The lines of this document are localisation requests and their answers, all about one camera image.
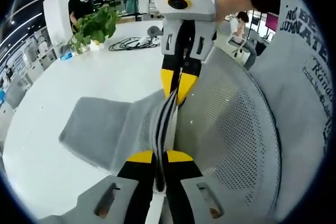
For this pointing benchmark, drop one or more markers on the grey round device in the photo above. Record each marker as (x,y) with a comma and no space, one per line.
(155,31)

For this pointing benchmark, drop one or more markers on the grey towel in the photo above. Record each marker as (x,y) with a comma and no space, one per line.
(99,119)

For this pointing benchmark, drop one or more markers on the pink display screen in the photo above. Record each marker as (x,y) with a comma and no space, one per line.
(272,22)

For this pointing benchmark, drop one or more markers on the white table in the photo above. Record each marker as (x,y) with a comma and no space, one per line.
(52,98)

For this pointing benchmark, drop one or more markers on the grey mesh chair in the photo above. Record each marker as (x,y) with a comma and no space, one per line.
(236,129)

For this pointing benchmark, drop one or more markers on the white controller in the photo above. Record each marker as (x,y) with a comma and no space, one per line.
(153,40)

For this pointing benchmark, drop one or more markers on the blue packet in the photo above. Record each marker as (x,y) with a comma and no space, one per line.
(65,56)

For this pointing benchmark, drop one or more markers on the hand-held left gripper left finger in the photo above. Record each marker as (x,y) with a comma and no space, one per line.
(136,190)

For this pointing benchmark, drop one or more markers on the potted green plant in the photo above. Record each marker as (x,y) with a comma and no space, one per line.
(97,24)

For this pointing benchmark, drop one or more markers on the person's white printed shirt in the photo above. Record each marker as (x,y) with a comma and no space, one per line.
(296,77)

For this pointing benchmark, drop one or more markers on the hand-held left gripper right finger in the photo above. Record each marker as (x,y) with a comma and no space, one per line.
(183,190)

